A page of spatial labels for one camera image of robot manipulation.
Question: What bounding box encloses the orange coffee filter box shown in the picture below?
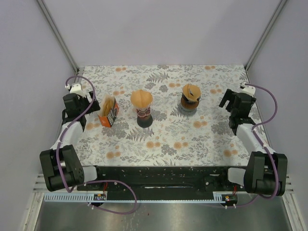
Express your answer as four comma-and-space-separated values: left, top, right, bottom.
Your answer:
98, 95, 119, 128

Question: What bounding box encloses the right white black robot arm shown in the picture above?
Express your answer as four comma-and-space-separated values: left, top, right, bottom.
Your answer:
219, 86, 288, 198

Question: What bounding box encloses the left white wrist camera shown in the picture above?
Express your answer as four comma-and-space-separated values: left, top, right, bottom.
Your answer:
65, 83, 85, 97

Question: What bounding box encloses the clear glass server pitcher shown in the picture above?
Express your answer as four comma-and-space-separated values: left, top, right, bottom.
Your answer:
178, 103, 197, 116

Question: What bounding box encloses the brown wooden dripper ring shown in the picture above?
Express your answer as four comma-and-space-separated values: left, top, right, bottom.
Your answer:
180, 96, 199, 111

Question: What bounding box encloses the grey carafe with red rim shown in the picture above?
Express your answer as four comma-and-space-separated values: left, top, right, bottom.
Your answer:
137, 114, 153, 128

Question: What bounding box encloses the aluminium frame rail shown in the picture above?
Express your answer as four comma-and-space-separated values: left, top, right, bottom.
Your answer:
33, 174, 295, 194

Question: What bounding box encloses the white slotted cable duct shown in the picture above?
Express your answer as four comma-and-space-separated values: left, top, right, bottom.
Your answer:
43, 192, 237, 204

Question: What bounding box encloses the clear glass cup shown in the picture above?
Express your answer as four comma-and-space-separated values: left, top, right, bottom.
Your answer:
136, 106, 151, 118

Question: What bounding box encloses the brown paper coffee filter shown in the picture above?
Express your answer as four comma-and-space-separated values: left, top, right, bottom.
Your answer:
182, 84, 201, 102

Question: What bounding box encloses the floral patterned table mat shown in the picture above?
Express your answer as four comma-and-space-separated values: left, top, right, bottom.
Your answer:
75, 64, 250, 166

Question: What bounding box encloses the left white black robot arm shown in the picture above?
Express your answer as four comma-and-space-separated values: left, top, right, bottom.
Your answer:
39, 91, 104, 192

